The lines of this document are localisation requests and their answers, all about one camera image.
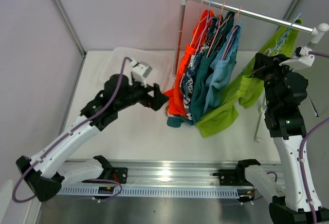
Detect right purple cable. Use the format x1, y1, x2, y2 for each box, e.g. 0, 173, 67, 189
298, 50, 329, 224

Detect patterned navy white shorts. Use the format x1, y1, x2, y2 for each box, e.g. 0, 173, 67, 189
180, 16, 218, 121

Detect pink hanger for orange shorts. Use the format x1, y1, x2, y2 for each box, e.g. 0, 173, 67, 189
190, 0, 208, 48

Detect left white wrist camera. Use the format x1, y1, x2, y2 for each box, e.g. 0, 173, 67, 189
131, 59, 153, 88

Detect orange shorts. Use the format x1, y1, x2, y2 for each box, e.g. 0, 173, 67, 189
163, 9, 216, 118

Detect light blue shorts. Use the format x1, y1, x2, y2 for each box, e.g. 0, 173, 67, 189
203, 23, 242, 115

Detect white plastic basket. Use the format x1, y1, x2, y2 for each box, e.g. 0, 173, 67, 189
100, 47, 172, 91

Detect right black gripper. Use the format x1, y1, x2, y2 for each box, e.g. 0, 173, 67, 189
252, 53, 296, 109

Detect teal green shorts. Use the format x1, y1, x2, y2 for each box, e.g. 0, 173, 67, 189
166, 12, 234, 128

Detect blue wire hanger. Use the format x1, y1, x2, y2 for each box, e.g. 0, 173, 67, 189
259, 26, 299, 57

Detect silver clothes rack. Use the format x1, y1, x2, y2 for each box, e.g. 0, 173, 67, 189
171, 0, 329, 142

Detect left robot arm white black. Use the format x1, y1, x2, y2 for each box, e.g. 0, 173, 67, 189
16, 74, 169, 202

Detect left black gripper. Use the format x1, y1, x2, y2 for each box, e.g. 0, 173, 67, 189
116, 76, 170, 111

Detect blue hanger for patterned shorts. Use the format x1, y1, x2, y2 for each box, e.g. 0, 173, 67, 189
195, 6, 214, 52

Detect lime green shorts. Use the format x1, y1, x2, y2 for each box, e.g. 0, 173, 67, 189
196, 18, 304, 139

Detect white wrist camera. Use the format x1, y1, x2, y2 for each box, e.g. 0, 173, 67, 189
131, 59, 153, 88
279, 46, 315, 71

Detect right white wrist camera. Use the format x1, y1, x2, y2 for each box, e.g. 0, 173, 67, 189
279, 46, 315, 71

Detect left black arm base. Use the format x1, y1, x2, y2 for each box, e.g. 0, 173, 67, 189
94, 155, 128, 184

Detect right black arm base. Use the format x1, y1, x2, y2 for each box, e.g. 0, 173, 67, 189
212, 159, 261, 186

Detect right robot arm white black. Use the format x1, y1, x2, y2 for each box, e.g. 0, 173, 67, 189
234, 53, 328, 223

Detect aluminium mounting rail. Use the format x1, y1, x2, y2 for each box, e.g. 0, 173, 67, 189
59, 159, 287, 188

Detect slotted grey cable duct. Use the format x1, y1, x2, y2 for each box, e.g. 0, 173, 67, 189
58, 185, 239, 199

